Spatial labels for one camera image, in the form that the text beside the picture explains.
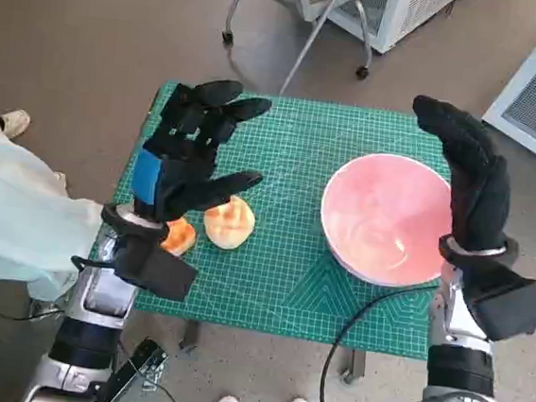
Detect grey metal pole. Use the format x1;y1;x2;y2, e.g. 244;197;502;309
277;0;348;102

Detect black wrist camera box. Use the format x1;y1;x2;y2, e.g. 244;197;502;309
461;270;536;346
111;228;202;304

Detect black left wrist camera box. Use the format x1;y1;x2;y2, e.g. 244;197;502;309
111;228;202;304

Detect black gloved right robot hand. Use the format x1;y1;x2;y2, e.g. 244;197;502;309
399;94;522;257

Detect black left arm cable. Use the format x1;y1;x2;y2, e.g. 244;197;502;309
70;253;121;276

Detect green cutting mat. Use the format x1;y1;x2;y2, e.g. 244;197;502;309
102;77;468;362

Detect black metal clamp bar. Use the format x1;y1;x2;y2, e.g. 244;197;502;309
84;331;173;402

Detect pink bowl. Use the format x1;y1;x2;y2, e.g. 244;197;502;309
313;149;460;292

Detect long orange toy bread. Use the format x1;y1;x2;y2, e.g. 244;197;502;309
159;216;199;258

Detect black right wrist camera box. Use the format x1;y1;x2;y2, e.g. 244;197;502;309
461;270;536;346

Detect long black right arm cable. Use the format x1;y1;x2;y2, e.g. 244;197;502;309
318;272;441;402

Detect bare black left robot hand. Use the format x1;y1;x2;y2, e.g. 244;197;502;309
127;72;274;234

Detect dark metal table leg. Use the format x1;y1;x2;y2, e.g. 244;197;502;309
339;346;369;386
179;319;201;352

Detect round pale toy bread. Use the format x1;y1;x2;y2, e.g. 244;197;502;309
199;192;258;253

